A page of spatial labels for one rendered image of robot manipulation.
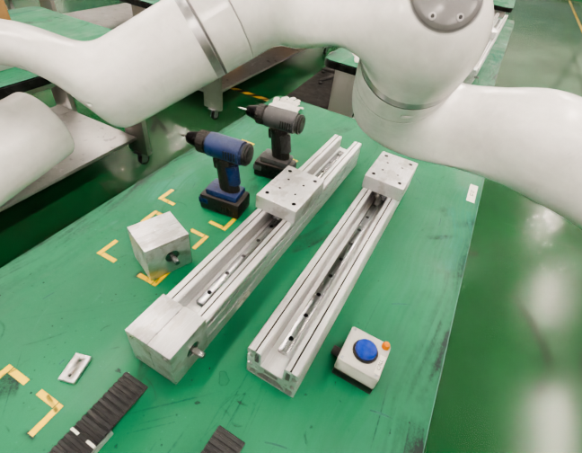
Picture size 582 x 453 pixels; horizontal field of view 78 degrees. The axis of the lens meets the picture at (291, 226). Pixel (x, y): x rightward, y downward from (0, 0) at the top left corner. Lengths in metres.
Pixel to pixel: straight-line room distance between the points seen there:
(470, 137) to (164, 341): 0.54
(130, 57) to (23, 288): 0.64
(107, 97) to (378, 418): 0.64
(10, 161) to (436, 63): 0.42
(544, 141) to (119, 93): 0.40
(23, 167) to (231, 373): 0.47
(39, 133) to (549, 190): 0.52
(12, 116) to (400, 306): 0.76
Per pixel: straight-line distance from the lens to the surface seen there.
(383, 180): 1.01
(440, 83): 0.33
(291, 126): 1.03
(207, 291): 0.75
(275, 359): 0.69
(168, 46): 0.41
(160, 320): 0.68
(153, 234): 0.83
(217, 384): 0.72
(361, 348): 0.70
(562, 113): 0.41
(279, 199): 0.86
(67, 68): 0.42
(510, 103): 0.42
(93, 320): 0.84
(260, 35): 0.42
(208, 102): 3.11
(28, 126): 0.49
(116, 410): 0.70
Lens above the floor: 1.44
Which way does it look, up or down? 43 degrees down
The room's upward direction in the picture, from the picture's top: 8 degrees clockwise
